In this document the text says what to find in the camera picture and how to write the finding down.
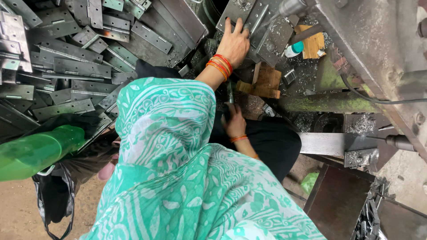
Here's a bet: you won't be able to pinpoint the person's right hand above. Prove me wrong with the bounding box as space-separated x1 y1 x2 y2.
221 103 247 138

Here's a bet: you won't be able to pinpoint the person's left hand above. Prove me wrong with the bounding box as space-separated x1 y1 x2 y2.
216 17 251 69

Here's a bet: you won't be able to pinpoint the dark metal lever handle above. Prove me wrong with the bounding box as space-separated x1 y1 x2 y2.
226 81 235 104

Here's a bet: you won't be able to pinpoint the large steel hinge plate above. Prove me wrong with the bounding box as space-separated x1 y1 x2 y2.
216 0 295 68

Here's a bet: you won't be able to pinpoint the red orange bangles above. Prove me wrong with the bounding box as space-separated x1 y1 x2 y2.
205 54 234 82

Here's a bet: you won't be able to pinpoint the brown wooden block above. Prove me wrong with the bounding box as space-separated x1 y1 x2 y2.
236 63 283 99

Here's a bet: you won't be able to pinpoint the steel drill spindle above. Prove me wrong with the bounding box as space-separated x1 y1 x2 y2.
278 0 308 18

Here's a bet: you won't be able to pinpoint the white bottle with teal cap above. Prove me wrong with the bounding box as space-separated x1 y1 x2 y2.
284 40 305 58

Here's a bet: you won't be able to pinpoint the small shiny metal block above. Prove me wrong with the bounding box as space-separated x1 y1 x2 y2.
282 69 298 85

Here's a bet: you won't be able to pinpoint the green white patterned sari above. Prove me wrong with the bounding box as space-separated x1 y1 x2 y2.
79 77 327 240

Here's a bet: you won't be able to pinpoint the light wooden block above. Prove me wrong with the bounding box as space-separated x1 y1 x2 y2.
294 25 326 60

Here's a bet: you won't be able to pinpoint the green painted metal bar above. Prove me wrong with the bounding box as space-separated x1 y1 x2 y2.
278 91 381 114

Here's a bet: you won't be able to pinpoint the flat steel plate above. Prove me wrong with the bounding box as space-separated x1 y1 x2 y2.
298 131 381 157

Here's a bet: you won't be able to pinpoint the crumpled green plastic bag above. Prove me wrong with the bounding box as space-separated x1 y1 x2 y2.
300 172 320 196

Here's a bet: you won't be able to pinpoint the person's foot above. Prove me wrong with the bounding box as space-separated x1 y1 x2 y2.
97 154 120 182

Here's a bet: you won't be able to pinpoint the dark metal tray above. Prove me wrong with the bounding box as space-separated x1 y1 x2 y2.
303 163 427 240

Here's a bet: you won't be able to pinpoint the pile of steel hinges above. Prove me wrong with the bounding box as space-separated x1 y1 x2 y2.
0 0 209 142

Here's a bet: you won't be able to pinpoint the drill chuck with bit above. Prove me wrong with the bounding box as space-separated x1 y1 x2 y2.
366 133 418 153

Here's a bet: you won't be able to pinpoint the heap of metal scrap pieces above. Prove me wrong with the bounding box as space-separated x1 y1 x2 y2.
350 177 397 240

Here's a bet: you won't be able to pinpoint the black plastic bag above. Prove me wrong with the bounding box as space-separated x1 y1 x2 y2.
31 113 121 240

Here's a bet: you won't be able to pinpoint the green plastic bottle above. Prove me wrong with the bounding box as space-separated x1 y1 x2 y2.
0 125 86 182

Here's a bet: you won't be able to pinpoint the black cable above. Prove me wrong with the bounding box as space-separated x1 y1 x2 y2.
340 73 427 105

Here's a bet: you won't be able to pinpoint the grey drilling machine frame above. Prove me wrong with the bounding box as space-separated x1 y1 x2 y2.
308 0 427 154

